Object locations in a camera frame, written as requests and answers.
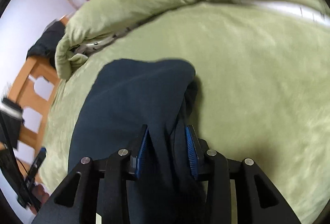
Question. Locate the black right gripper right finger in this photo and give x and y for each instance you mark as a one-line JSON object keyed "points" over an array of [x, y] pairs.
{"points": [[257, 198]]}

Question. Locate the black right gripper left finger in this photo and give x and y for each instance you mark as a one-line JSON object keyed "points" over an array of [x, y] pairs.
{"points": [[75, 199]]}

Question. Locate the dark navy sweater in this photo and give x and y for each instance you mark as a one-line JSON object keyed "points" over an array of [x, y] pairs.
{"points": [[126, 95]]}

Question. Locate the dark clothing on footboard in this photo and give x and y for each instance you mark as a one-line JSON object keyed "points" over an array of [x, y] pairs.
{"points": [[46, 45]]}

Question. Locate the person's left hand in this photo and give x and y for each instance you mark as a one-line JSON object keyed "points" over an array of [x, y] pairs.
{"points": [[41, 195]]}

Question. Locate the striped dark garment on footboard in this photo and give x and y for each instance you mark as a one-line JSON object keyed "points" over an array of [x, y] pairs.
{"points": [[11, 113]]}

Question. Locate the green plush bed sheet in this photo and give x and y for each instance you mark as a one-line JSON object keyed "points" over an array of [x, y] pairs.
{"points": [[264, 92]]}

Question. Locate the wooden bed frame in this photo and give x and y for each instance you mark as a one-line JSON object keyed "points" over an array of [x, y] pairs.
{"points": [[36, 70]]}

